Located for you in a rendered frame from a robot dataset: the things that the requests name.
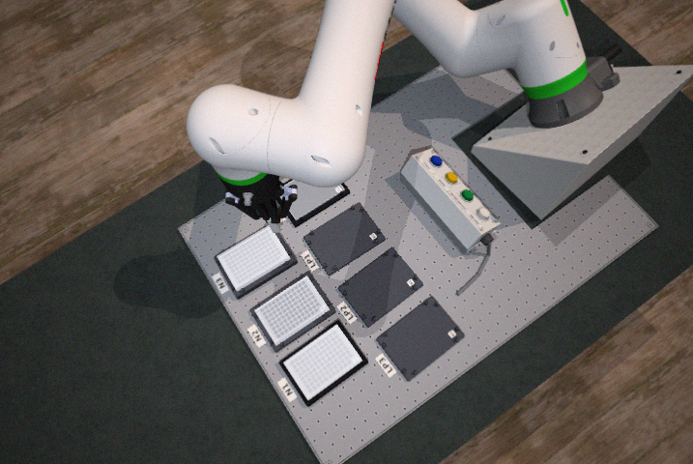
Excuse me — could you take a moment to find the white button panel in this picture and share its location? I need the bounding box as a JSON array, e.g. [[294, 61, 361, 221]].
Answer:
[[400, 148, 501, 296]]

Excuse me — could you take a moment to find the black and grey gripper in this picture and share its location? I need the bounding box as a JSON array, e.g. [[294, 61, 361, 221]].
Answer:
[[225, 179, 298, 233]]

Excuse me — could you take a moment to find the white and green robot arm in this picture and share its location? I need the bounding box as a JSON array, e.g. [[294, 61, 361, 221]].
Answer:
[[187, 0, 622, 206]]

